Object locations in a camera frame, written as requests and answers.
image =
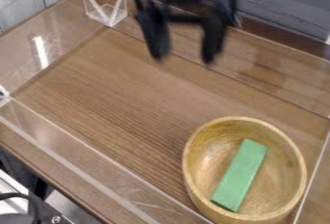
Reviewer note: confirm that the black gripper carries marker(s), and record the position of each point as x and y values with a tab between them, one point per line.
151	18

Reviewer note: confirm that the green rectangular block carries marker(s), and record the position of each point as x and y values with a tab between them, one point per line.
239	176

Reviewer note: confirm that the brown wooden bowl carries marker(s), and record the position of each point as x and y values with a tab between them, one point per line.
280	184

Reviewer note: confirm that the clear acrylic corner bracket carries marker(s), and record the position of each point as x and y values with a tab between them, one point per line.
107	14

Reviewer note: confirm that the clear acrylic enclosure walls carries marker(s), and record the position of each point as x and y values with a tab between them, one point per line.
97	117

